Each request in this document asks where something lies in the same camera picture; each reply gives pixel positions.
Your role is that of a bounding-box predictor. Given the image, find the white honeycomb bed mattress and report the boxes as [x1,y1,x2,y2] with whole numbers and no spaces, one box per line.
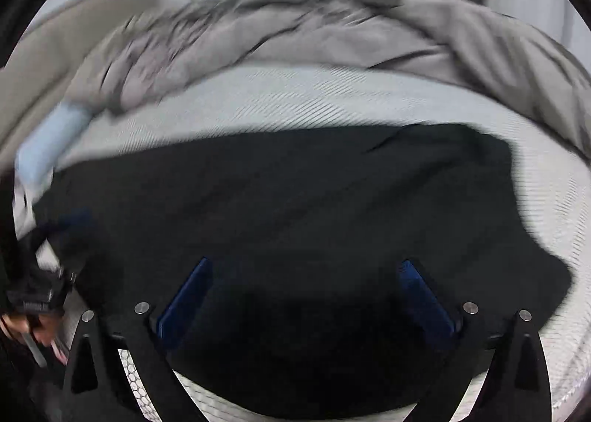
[11,63,591,422]

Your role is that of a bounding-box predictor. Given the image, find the light blue cloth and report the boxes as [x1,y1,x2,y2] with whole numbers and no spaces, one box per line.
[15,99,90,194]

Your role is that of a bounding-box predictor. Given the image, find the grey duvet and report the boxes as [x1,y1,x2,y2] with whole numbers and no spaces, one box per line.
[65,0,591,155]

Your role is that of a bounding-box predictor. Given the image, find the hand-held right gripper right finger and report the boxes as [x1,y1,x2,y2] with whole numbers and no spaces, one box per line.
[399,258,553,422]

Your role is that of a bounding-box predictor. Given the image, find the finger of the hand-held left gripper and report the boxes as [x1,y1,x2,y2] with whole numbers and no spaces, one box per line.
[44,209,95,243]

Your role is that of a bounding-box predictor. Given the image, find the person's left hand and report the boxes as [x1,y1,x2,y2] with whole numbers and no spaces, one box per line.
[0,311,70,365]

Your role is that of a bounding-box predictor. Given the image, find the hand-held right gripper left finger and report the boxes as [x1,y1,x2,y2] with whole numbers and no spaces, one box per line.
[60,257,215,422]

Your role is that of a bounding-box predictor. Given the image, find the black pants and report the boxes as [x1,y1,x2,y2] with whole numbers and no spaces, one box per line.
[32,123,573,420]

